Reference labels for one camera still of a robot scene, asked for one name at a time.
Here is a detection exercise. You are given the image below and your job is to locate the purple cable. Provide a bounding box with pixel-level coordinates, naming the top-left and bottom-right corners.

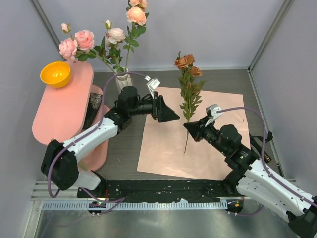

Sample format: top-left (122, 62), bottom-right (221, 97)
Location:
top-left (217, 107), bottom-right (317, 218)
top-left (47, 71), bottom-right (152, 215)

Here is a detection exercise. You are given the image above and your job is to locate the black ribbon gold lettering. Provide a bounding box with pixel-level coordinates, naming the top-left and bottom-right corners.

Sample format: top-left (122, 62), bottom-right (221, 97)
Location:
top-left (249, 131), bottom-right (273, 164)

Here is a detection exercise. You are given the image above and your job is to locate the pale pink rose stem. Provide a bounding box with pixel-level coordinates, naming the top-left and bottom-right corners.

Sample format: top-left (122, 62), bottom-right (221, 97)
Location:
top-left (101, 20), bottom-right (125, 74)

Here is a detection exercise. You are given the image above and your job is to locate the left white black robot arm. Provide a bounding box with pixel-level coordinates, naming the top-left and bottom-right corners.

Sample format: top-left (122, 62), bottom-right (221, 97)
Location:
top-left (41, 86), bottom-right (180, 198)

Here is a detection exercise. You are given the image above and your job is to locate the peach rose stem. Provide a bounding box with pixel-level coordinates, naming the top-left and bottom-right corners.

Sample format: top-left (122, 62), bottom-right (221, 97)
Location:
top-left (123, 0), bottom-right (149, 71)

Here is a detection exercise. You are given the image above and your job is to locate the slotted white cable duct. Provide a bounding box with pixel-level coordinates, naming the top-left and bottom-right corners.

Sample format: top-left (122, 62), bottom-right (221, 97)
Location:
top-left (42, 200), bottom-right (227, 210)

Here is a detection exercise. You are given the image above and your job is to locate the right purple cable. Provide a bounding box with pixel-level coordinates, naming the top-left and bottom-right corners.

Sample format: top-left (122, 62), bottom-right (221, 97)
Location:
top-left (217, 107), bottom-right (317, 218)

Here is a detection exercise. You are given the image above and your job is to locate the red leafy flower stem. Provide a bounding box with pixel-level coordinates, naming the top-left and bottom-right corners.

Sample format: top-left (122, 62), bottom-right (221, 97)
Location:
top-left (174, 51), bottom-right (207, 154)

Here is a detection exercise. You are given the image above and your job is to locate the pink tiered wooden shelf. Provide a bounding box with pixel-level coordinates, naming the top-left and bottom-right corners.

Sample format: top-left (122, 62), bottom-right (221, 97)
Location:
top-left (32, 59), bottom-right (111, 172)

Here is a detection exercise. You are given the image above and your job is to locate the white ribbed ceramic vase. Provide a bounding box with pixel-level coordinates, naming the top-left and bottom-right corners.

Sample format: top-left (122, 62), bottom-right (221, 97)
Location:
top-left (115, 72), bottom-right (133, 93)

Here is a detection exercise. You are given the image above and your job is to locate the black mounting base plate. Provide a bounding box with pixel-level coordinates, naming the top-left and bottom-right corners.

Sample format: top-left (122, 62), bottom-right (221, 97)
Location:
top-left (90, 179), bottom-right (241, 203)

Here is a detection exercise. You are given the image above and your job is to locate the orange plastic bowl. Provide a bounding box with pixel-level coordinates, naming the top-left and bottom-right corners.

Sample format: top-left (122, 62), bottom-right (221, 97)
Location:
top-left (40, 61), bottom-right (71, 88)

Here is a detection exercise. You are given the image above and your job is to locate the pink rose bud stem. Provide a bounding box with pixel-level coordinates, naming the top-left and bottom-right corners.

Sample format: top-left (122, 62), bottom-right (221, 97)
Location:
top-left (58, 23), bottom-right (115, 72)

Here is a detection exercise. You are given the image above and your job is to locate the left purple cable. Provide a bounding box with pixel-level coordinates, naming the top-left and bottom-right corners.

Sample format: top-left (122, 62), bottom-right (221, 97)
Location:
top-left (47, 71), bottom-right (152, 215)

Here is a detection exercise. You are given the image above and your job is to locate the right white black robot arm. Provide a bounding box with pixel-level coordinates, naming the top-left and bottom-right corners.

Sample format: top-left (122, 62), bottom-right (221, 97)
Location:
top-left (184, 119), bottom-right (317, 238)

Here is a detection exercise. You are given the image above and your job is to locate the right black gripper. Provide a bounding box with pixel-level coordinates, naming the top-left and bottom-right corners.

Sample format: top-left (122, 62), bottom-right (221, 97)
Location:
top-left (184, 115), bottom-right (229, 155)

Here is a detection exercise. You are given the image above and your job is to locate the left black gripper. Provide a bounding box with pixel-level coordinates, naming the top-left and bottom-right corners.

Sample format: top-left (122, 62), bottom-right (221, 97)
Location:
top-left (129, 92), bottom-right (180, 123)

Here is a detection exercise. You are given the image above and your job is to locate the pink flower bouquet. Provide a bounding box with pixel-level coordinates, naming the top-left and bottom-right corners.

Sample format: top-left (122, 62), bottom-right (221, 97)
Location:
top-left (137, 87), bottom-right (251, 180)

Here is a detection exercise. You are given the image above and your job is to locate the black patterned box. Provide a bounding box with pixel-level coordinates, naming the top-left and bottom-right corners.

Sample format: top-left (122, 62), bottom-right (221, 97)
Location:
top-left (83, 93), bottom-right (102, 129)

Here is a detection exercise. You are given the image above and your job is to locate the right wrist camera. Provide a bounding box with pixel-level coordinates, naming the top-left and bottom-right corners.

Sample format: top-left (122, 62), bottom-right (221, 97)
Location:
top-left (205, 104), bottom-right (222, 127)

